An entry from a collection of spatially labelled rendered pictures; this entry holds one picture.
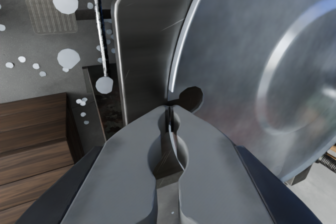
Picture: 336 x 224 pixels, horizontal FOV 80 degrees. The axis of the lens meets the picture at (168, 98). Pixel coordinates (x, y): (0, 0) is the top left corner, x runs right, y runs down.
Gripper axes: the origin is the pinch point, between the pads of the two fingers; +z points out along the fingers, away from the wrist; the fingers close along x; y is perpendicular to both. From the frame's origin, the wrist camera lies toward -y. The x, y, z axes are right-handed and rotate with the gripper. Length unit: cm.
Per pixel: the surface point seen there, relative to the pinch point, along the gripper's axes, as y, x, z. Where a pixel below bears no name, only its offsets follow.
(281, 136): 7.7, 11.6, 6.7
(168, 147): 4.3, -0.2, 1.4
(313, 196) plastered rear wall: 139, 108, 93
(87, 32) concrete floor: 9, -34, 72
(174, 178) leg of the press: 26.4, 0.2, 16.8
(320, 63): -0.4, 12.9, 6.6
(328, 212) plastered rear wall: 141, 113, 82
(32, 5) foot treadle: -3, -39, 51
